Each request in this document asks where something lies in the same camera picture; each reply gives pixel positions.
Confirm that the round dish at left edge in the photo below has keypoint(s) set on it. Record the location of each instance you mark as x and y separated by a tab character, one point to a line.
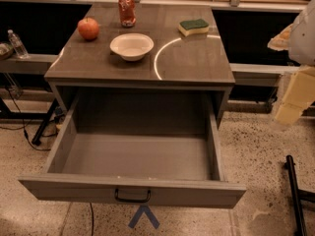
6	50

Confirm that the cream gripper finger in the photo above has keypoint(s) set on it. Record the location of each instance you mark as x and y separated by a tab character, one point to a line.
299	95
280	41

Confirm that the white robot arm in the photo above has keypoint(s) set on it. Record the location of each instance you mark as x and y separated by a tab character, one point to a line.
299	40

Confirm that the crushed orange soda can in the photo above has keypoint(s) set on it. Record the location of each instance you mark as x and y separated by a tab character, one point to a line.
127	13

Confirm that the red apple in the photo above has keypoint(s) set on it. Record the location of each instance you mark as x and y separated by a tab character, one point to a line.
88	28

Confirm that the open grey top drawer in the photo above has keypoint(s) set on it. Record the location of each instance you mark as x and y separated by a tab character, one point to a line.
137	140

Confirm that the grey rail right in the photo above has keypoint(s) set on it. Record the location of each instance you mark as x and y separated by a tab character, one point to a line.
259	75

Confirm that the grey cabinet with top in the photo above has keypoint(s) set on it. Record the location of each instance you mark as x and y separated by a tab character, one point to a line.
169	47

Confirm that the grey side shelf left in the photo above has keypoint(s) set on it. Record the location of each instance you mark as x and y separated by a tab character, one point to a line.
35	64

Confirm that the green and yellow sponge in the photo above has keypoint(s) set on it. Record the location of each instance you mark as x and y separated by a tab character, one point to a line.
193	27

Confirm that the clear plastic water bottle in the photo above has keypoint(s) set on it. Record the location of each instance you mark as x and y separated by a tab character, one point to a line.
17	45

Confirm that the black stand leg right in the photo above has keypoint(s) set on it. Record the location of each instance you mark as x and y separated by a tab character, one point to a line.
298	195

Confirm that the black drawer handle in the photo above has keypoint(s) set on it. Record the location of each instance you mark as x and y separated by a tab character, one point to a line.
132	197

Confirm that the white bowl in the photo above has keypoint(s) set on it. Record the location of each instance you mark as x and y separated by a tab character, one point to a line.
131	46

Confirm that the black table leg left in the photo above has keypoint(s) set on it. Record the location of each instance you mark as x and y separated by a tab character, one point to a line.
45	120

